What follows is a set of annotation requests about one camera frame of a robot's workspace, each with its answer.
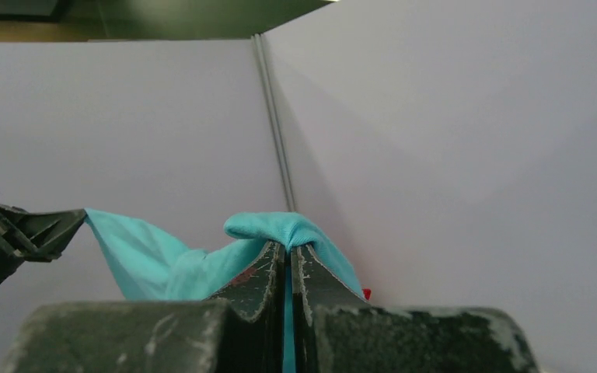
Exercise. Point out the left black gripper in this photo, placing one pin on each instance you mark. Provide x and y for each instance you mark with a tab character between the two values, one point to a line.
34	237

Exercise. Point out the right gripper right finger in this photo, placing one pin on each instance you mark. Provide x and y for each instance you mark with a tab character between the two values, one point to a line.
314	285

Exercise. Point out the turquoise t-shirt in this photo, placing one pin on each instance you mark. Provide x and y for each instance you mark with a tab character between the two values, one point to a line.
150	264

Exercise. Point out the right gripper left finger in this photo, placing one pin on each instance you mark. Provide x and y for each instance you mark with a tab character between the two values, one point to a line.
253	336

